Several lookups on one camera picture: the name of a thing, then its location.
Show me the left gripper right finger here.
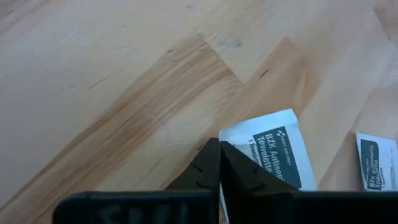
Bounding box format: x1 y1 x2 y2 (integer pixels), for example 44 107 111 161
220 141 398 224

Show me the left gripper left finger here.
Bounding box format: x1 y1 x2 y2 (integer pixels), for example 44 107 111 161
52 138 221 224

